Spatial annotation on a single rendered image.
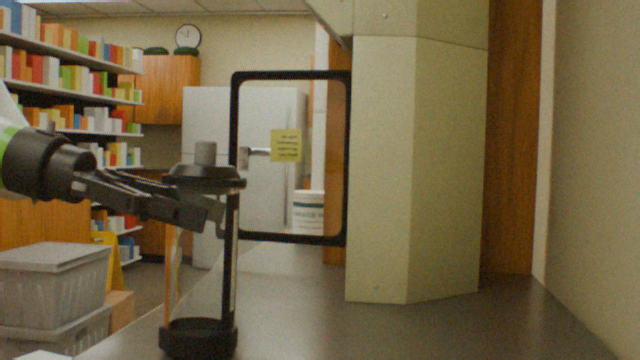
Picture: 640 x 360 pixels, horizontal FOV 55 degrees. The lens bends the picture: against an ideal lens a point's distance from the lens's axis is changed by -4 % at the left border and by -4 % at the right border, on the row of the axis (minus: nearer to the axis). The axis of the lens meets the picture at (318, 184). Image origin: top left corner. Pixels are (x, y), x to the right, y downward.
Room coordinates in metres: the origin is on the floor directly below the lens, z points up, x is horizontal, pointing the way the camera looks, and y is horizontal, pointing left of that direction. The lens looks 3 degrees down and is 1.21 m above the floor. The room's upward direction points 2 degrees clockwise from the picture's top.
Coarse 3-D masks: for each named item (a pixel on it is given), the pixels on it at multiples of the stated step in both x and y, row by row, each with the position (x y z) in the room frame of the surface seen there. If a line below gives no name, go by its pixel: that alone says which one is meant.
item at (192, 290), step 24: (168, 192) 0.79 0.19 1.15; (192, 192) 0.76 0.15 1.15; (216, 192) 0.77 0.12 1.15; (216, 216) 0.77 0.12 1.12; (168, 240) 0.78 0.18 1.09; (192, 240) 0.76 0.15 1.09; (216, 240) 0.77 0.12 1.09; (168, 264) 0.78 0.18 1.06; (192, 264) 0.76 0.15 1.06; (216, 264) 0.77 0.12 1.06; (168, 288) 0.78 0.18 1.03; (192, 288) 0.76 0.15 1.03; (216, 288) 0.77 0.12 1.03; (168, 312) 0.78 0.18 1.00; (192, 312) 0.76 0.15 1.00; (216, 312) 0.77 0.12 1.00
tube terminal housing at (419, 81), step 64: (384, 0) 1.11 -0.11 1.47; (448, 0) 1.15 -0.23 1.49; (384, 64) 1.11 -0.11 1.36; (448, 64) 1.16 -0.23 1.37; (384, 128) 1.11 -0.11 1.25; (448, 128) 1.16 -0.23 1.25; (384, 192) 1.11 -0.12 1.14; (448, 192) 1.16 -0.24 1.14; (384, 256) 1.11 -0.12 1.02; (448, 256) 1.17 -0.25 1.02
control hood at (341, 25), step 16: (304, 0) 1.15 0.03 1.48; (320, 0) 1.13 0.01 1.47; (336, 0) 1.13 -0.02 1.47; (352, 0) 1.12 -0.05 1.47; (320, 16) 1.13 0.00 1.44; (336, 16) 1.13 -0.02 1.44; (352, 16) 1.12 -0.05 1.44; (336, 32) 1.13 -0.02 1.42; (352, 32) 1.12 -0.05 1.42; (352, 48) 1.26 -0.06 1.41
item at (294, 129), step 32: (256, 96) 1.49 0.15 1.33; (288, 96) 1.47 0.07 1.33; (320, 96) 1.45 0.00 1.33; (256, 128) 1.49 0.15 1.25; (288, 128) 1.47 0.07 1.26; (320, 128) 1.45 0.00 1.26; (256, 160) 1.49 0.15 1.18; (288, 160) 1.47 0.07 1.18; (320, 160) 1.45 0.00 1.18; (256, 192) 1.49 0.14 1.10; (288, 192) 1.47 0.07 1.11; (320, 192) 1.45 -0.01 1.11; (256, 224) 1.49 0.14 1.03; (288, 224) 1.47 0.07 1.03; (320, 224) 1.45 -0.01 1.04
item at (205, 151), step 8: (200, 144) 0.80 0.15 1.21; (208, 144) 0.80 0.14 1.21; (216, 144) 0.81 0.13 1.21; (200, 152) 0.80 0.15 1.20; (208, 152) 0.80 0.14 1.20; (216, 152) 0.81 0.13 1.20; (200, 160) 0.80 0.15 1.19; (208, 160) 0.80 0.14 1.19; (176, 168) 0.78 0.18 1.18; (184, 168) 0.77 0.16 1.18; (192, 168) 0.77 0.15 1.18; (200, 168) 0.77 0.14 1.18; (208, 168) 0.77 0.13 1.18; (216, 168) 0.78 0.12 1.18; (224, 168) 0.78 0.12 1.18; (232, 168) 0.80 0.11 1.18; (192, 176) 0.76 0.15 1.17; (200, 176) 0.76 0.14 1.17; (208, 176) 0.77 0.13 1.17; (216, 176) 0.77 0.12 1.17; (224, 176) 0.78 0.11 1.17; (232, 176) 0.79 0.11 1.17; (240, 176) 0.81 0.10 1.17
